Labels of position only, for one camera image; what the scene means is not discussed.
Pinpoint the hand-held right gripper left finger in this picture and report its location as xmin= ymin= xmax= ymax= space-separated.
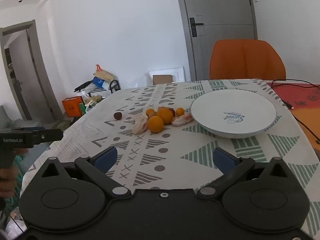
xmin=40 ymin=146 xmax=132 ymax=197

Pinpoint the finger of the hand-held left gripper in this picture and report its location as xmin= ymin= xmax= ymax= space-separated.
xmin=32 ymin=128 xmax=64 ymax=146

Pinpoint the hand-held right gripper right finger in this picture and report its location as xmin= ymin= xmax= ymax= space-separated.
xmin=196 ymin=147 xmax=290 ymax=198

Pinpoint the peeled citrus segment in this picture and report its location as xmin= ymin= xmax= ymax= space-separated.
xmin=171 ymin=113 xmax=194 ymax=127
xmin=132 ymin=115 xmax=149 ymax=135

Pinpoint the white round plate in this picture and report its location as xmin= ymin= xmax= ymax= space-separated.
xmin=190 ymin=89 xmax=277 ymax=139

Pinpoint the large orange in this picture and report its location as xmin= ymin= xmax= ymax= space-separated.
xmin=157 ymin=107 xmax=174 ymax=125
xmin=147 ymin=116 xmax=165 ymax=133

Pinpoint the person's left hand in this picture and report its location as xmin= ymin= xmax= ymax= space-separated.
xmin=0 ymin=148 xmax=28 ymax=198

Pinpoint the green floor cushion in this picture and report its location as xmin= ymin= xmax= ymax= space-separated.
xmin=56 ymin=119 xmax=74 ymax=132

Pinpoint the orange box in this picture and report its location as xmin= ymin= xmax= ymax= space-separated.
xmin=62 ymin=96 xmax=83 ymax=117

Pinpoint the patterned tablecloth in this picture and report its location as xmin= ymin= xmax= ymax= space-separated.
xmin=21 ymin=79 xmax=320 ymax=240

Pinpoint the black long object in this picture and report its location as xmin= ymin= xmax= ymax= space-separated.
xmin=74 ymin=80 xmax=95 ymax=92

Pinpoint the brown paper bag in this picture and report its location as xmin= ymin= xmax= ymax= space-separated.
xmin=93 ymin=70 xmax=114 ymax=82

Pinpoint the brown cardboard piece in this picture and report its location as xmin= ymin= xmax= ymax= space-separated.
xmin=152 ymin=74 xmax=174 ymax=85

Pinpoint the white foam packaging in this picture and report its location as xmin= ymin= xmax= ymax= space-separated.
xmin=147 ymin=66 xmax=186 ymax=85

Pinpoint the red orange table mat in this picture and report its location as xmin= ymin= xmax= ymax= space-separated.
xmin=264 ymin=80 xmax=320 ymax=157

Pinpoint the orange chair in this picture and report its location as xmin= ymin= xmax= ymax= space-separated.
xmin=209 ymin=39 xmax=286 ymax=81

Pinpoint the grey door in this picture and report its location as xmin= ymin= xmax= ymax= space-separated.
xmin=179 ymin=0 xmax=258 ymax=81

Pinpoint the grey door frame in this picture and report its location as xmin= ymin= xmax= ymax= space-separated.
xmin=0 ymin=21 xmax=62 ymax=123

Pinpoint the black cart handle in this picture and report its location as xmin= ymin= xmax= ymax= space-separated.
xmin=109 ymin=80 xmax=121 ymax=96

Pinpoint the black cable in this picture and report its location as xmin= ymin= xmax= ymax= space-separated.
xmin=271 ymin=79 xmax=320 ymax=144

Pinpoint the black door handle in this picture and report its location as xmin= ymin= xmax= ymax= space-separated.
xmin=189 ymin=17 xmax=204 ymax=37

